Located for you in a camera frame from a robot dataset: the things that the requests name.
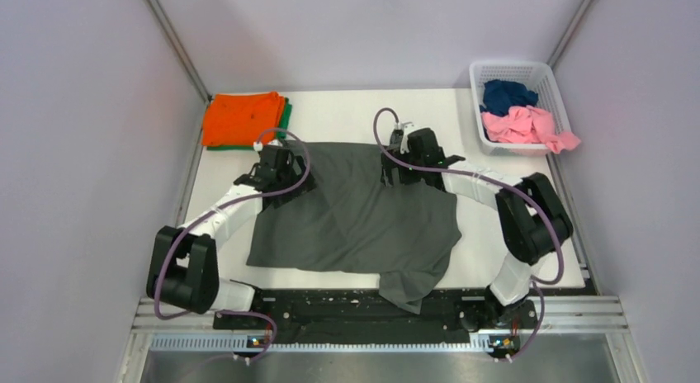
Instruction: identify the folded green t-shirt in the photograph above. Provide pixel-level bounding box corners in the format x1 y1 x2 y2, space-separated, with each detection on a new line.
206 98 293 153

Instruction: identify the aluminium frame rail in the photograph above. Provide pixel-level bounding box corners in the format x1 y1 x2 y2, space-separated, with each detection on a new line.
131 296 629 333

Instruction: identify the pink t-shirt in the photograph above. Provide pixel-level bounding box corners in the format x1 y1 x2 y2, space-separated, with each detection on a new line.
481 106 581 154

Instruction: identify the folded orange t-shirt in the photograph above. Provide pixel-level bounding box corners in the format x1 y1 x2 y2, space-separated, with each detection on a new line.
201 92 287 150

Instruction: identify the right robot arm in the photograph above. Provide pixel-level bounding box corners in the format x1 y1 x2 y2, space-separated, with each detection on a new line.
381 123 573 329

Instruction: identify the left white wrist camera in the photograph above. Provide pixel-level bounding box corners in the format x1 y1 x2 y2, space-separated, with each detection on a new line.
253 139 283 153

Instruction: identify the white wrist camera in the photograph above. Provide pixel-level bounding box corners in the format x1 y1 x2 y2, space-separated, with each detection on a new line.
253 139 283 153
390 122 416 154

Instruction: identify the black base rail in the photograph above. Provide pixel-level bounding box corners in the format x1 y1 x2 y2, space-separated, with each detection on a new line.
213 289 537 345

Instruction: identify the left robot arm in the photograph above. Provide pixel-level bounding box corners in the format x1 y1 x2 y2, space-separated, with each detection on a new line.
146 140 315 328

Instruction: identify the white plastic basket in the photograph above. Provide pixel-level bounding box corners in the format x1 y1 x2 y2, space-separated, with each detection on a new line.
469 59 571 157

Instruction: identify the grey t-shirt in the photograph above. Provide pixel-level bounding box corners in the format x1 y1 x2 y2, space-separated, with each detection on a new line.
247 142 461 314

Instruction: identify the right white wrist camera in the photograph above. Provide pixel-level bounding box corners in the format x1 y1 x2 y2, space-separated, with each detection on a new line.
390 122 416 154

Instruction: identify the navy blue t-shirt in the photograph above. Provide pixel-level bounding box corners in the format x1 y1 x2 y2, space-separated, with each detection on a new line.
480 79 539 117

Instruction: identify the white slotted cable duct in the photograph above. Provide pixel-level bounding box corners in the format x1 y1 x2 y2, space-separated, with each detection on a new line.
150 333 495 353

